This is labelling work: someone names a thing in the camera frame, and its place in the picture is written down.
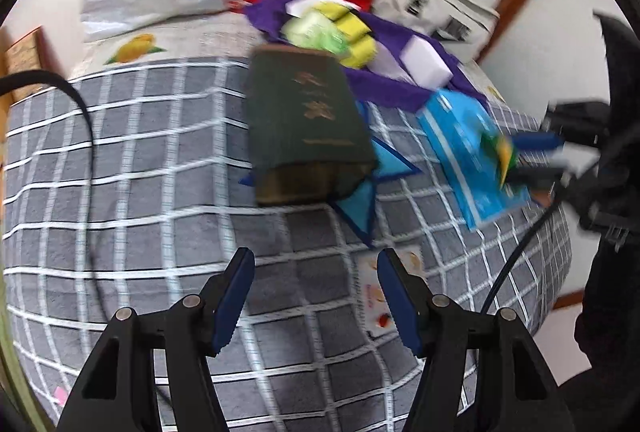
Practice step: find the printed face mask packet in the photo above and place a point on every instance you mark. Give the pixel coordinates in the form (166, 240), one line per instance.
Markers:
(375, 313)

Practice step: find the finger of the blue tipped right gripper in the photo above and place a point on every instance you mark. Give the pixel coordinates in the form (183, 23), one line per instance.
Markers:
(535, 175)

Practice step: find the brown wooden frame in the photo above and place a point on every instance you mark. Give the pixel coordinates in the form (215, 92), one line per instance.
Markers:
(28, 53)

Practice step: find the beige Nike bag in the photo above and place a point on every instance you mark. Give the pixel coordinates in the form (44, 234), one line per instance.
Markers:
(463, 27)

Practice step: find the blue tissue pack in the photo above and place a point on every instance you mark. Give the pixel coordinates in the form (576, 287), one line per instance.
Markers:
(454, 125)

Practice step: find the white foam block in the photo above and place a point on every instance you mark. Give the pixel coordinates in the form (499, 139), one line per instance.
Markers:
(424, 65)

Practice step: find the dark green tea tin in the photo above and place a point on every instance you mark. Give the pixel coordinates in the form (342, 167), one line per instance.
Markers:
(307, 141)

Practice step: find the white and mint sock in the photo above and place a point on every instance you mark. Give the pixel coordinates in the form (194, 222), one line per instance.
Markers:
(296, 8)

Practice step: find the yellow Adidas pouch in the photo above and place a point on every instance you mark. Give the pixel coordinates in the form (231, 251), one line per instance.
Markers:
(351, 40)

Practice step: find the grey checkered bed sheet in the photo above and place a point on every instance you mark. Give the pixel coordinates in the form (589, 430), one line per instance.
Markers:
(139, 204)

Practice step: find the mango print cloth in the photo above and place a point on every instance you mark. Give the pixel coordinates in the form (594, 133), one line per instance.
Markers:
(231, 36)

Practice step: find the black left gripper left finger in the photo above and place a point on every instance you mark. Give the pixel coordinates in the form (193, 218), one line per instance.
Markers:
(115, 390)

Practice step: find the black sleeve forearm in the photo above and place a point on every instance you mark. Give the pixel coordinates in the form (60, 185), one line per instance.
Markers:
(606, 396)

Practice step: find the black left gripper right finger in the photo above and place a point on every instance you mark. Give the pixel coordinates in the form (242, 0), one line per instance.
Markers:
(481, 372)

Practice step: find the green wet wipes pack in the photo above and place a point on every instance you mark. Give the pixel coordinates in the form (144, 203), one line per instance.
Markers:
(313, 30)

